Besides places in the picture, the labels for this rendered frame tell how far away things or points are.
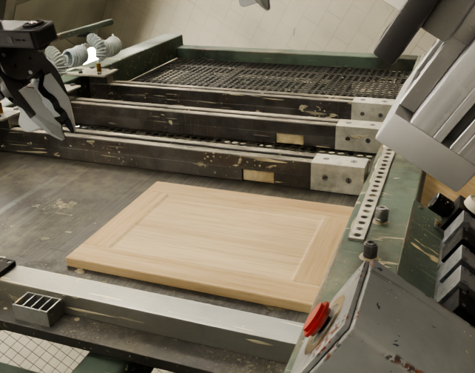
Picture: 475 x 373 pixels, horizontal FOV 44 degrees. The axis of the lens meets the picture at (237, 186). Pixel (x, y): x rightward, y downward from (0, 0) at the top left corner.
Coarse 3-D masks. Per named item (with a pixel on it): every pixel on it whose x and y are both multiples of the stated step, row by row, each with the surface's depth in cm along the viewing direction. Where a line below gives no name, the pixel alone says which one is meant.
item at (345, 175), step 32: (0, 128) 167; (64, 128) 165; (96, 160) 159; (128, 160) 155; (160, 160) 151; (192, 160) 148; (224, 160) 145; (256, 160) 142; (288, 160) 139; (320, 160) 137; (352, 160) 137; (352, 192) 136
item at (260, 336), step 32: (0, 288) 101; (32, 288) 98; (64, 288) 98; (96, 288) 97; (128, 288) 97; (128, 320) 93; (160, 320) 91; (192, 320) 89; (224, 320) 88; (256, 320) 88; (288, 320) 88; (256, 352) 86; (288, 352) 84
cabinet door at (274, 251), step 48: (144, 192) 136; (192, 192) 136; (240, 192) 135; (96, 240) 117; (144, 240) 117; (192, 240) 116; (240, 240) 116; (288, 240) 115; (336, 240) 114; (192, 288) 103; (240, 288) 100; (288, 288) 100
